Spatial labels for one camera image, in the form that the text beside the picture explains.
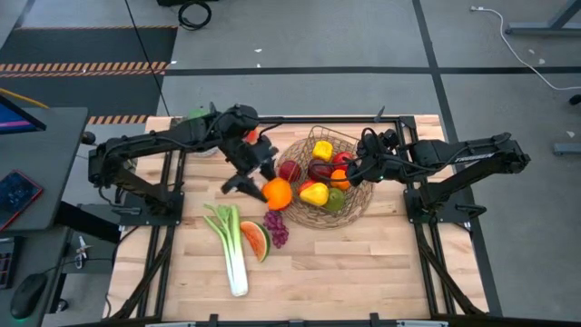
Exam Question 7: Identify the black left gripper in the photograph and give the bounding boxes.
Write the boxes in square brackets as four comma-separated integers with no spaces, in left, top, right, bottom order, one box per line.
[220,134,281,203]

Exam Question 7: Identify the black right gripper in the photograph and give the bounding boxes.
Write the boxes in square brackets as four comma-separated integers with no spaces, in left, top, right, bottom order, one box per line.
[346,128,412,188]

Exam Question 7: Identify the round red apple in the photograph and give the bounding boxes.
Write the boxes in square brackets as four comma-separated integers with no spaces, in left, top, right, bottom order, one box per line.
[332,151,355,170]

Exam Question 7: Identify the small orange mandarin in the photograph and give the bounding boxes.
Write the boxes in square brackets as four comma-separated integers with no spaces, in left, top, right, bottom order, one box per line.
[330,168,351,192]

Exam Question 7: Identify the large orange fruit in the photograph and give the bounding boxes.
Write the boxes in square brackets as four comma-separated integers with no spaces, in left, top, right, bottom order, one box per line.
[261,177,294,212]

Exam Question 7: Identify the yellow bell pepper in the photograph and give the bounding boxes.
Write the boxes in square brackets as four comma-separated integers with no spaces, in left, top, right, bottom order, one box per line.
[311,140,334,163]

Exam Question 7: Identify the dark red apple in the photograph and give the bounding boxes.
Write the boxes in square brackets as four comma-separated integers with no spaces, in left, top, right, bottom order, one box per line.
[278,159,302,183]
[308,159,333,183]

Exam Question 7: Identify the green pear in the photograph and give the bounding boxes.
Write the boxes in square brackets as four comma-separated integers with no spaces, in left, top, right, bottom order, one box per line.
[322,187,347,213]

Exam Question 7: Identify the purple grape bunch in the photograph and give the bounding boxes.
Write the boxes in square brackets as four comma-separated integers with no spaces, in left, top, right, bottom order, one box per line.
[262,209,291,250]

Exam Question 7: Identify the watermelon slice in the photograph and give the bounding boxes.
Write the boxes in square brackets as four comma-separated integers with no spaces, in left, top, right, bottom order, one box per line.
[240,220,272,263]

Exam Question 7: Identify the round woven placemat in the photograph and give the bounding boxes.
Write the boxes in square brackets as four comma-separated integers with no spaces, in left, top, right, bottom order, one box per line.
[273,134,377,232]

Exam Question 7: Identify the plant in patterned pot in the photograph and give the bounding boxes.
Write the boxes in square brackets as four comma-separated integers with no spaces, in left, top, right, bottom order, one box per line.
[183,107,222,159]

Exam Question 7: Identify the pale green leek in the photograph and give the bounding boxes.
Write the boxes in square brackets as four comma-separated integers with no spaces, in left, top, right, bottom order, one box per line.
[202,203,250,298]

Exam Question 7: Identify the silver keys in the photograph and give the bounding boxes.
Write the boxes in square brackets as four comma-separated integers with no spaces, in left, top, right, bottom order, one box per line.
[74,234,94,270]

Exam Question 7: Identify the grey metal foot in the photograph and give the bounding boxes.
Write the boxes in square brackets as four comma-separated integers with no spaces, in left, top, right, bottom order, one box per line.
[552,142,581,157]

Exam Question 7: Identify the grey desk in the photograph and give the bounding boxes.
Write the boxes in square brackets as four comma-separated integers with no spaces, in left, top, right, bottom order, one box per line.
[0,106,91,233]

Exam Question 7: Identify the grey metal desk leg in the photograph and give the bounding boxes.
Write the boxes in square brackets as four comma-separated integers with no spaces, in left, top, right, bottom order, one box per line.
[504,0,581,36]

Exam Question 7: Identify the grey side table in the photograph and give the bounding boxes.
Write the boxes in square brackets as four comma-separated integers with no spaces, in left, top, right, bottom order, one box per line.
[0,225,69,327]

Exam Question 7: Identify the hazard-striped black floor mat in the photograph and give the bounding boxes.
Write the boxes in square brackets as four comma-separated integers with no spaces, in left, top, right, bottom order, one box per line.
[0,25,179,127]

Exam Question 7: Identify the red-edged tablet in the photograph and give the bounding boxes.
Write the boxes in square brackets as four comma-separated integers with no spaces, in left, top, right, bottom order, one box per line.
[0,169,45,232]

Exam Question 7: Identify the monitor with blue screen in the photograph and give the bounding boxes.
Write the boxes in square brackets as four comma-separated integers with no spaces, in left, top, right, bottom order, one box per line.
[0,94,48,136]

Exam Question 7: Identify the black computer mouse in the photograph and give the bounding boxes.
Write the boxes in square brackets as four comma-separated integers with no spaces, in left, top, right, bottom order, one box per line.
[9,272,49,321]

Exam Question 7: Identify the black keyboard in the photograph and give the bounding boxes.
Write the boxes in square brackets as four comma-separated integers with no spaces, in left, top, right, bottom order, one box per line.
[0,248,20,291]

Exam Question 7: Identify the wire basket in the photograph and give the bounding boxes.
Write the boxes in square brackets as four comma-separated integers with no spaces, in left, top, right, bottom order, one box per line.
[279,124,374,218]

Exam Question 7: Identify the black metal table frame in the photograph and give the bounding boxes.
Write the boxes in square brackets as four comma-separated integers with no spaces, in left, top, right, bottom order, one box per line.
[106,104,491,327]

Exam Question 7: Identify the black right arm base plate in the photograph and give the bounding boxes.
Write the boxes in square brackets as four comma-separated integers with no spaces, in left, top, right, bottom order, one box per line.
[403,187,487,224]

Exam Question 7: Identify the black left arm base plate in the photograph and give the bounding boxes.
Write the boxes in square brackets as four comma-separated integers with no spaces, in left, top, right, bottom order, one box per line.
[77,189,186,228]

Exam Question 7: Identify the long black cable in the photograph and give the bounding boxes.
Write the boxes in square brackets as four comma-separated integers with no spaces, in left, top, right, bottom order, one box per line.
[123,0,172,118]

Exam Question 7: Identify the coiled black cable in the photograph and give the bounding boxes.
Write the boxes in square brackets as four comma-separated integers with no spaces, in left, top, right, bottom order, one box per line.
[177,0,213,32]

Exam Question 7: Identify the white floor cable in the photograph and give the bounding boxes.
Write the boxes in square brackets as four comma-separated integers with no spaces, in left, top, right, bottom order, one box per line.
[469,4,581,92]

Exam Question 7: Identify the yellow cable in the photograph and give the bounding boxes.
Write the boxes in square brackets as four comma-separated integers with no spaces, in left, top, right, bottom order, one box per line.
[0,87,50,111]

